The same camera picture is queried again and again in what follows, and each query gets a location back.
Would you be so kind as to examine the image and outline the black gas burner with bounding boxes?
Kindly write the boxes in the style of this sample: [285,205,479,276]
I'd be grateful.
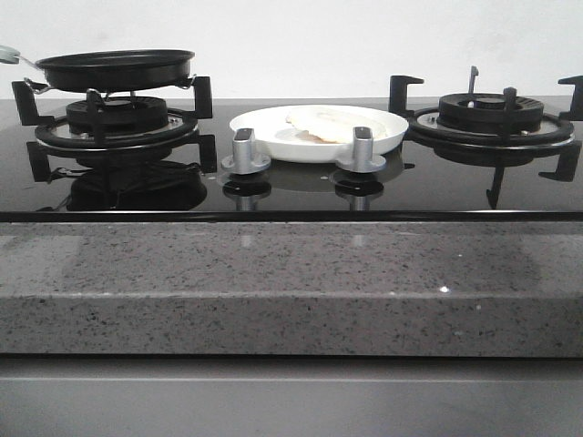
[437,93,544,135]
[66,97,169,136]

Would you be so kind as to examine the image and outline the black frying pan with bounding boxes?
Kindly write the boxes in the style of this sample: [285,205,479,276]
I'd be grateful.
[35,49,195,93]

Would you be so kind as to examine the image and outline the right black gas burner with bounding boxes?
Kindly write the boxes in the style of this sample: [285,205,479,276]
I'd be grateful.
[437,93,544,135]

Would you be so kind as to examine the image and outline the white round plate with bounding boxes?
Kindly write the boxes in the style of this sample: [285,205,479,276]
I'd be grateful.
[230,104,409,163]

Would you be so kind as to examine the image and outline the chrome wire trivet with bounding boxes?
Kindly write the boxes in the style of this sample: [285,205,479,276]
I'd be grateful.
[23,76,199,96]

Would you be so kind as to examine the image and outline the fried egg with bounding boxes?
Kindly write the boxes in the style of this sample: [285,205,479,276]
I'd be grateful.
[286,106,387,143]

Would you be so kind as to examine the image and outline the grey cabinet front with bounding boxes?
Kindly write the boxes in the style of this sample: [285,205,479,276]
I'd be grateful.
[1,357,582,436]

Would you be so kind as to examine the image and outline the left silver stove knob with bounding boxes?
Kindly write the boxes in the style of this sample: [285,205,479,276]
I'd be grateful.
[221,128,271,175]

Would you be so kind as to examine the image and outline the left black pan support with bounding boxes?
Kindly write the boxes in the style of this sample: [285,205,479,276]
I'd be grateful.
[12,76,217,182]

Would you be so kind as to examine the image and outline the right black pan support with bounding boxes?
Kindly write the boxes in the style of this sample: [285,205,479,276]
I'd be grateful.
[388,66,582,181]

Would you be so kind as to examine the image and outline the right silver stove knob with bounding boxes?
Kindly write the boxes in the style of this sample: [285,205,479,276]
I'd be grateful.
[335,127,386,174]

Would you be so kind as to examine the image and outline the left black gas burner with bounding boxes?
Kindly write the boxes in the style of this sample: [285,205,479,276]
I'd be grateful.
[66,97,169,136]

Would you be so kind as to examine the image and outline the black pan support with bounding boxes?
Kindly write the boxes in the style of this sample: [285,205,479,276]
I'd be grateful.
[12,76,217,182]
[388,66,582,181]

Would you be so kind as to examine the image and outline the black glass cooktop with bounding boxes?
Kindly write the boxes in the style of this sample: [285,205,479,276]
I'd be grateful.
[1,99,582,222]

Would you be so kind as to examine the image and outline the silver stove knob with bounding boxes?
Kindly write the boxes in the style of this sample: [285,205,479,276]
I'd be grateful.
[335,127,386,174]
[221,128,271,175]

